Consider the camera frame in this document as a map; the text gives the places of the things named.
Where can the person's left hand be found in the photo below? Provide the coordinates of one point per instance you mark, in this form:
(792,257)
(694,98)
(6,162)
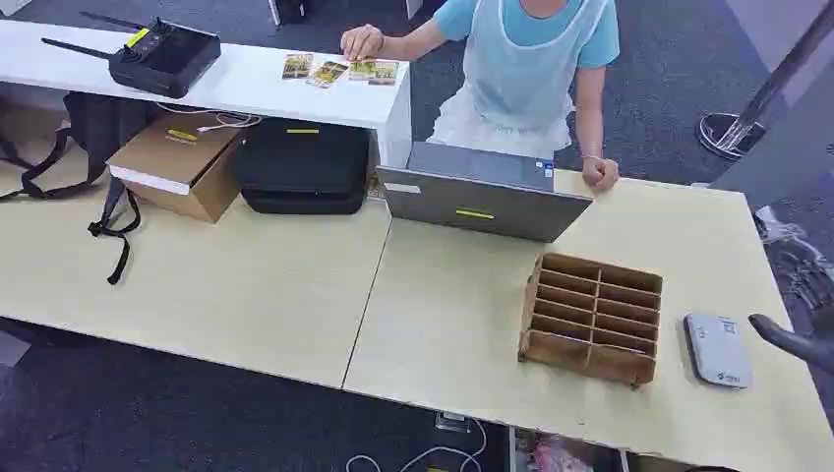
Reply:
(599,172)

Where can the person's right hand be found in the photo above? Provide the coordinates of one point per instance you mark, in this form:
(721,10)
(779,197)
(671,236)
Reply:
(361,42)

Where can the white counter shelf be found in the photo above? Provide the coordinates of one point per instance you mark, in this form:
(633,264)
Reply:
(260,88)

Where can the grey laptop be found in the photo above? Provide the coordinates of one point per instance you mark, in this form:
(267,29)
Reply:
(482,208)

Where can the person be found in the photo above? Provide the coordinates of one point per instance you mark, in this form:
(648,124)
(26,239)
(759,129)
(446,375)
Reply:
(521,65)

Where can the black carry case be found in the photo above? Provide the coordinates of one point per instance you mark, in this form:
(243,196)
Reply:
(303,166)

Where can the wooden card box with slots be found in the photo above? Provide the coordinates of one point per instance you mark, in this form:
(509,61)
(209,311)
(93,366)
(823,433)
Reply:
(589,319)

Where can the clear plastic bag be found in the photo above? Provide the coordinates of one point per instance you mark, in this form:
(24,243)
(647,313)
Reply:
(782,231)

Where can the black radio device with antennas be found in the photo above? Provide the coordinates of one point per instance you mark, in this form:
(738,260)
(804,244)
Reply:
(169,62)

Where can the brown cardboard box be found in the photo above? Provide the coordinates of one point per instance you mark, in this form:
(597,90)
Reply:
(179,159)

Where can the pink plastic bag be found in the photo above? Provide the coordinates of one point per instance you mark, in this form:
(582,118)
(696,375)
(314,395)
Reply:
(560,456)

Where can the metal stanchion post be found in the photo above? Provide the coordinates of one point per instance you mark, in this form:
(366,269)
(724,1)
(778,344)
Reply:
(743,127)

